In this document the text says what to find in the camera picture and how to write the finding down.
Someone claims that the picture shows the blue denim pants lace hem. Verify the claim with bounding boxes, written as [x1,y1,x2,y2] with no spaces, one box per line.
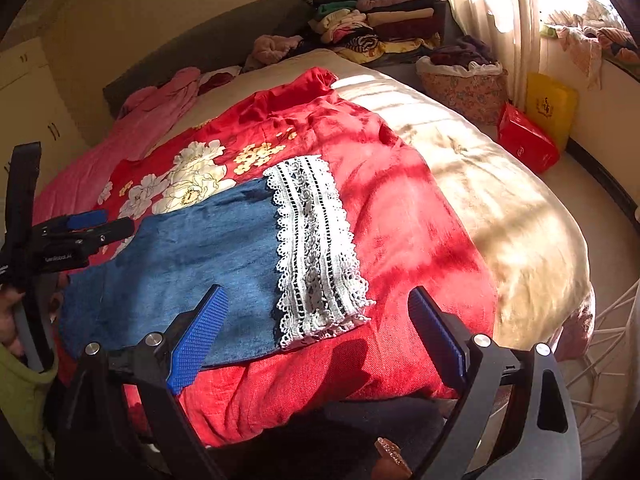
[58,156,370,367]

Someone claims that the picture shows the person left hand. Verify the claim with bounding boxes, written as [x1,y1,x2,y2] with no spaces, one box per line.
[0,273,68,359]

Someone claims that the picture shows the beige bed sheet mattress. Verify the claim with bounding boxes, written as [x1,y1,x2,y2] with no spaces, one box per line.
[164,49,596,360]

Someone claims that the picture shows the red floral bedspread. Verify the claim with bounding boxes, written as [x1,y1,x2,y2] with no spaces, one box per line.
[49,66,499,449]

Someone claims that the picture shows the green sleeve of person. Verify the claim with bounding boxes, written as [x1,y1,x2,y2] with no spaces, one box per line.
[0,346,58,468]

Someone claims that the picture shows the pink velvet quilt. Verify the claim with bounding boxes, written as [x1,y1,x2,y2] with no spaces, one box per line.
[34,67,201,224]

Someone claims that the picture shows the red gift bag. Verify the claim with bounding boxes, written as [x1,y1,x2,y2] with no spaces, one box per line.
[497,102,560,174]

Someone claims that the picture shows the yellow paper bag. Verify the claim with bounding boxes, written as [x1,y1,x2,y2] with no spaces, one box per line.
[525,73,579,152]

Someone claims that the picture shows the floral laundry basket with clothes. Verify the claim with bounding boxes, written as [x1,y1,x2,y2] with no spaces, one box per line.
[416,35,508,126]

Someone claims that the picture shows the dark grey headboard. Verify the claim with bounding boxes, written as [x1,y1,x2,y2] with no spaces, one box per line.
[102,0,312,117]

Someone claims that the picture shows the pink crumpled garment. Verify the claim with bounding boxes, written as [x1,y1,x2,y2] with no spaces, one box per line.
[243,35,303,73]

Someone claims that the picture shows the stack of folded clothes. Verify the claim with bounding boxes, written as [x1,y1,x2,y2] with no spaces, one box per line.
[309,0,447,65]

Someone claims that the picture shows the clothes on window sill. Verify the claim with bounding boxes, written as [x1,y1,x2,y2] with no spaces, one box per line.
[540,0,639,89]

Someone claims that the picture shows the cream window curtain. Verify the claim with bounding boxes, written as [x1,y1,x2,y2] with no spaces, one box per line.
[447,0,540,108]

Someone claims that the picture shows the cream wardrobe with handles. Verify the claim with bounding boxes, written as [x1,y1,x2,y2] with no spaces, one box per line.
[0,38,89,190]

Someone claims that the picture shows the white wire rack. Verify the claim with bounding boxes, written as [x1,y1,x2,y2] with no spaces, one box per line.
[564,282,639,470]

